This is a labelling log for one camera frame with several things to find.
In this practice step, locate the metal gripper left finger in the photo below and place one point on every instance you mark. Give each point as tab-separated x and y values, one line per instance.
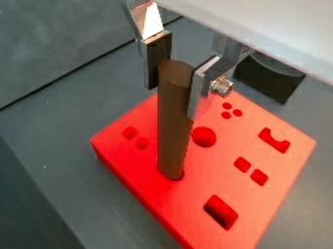
153	38

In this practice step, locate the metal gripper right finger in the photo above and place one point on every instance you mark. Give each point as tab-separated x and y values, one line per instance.
209	78

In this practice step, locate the brown oval peg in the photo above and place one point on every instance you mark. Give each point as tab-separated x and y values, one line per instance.
174	125

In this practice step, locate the dark grey curved block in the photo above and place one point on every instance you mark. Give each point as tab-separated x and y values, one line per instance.
269	76

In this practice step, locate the red shape sorting board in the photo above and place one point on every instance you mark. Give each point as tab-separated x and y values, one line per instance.
240	170

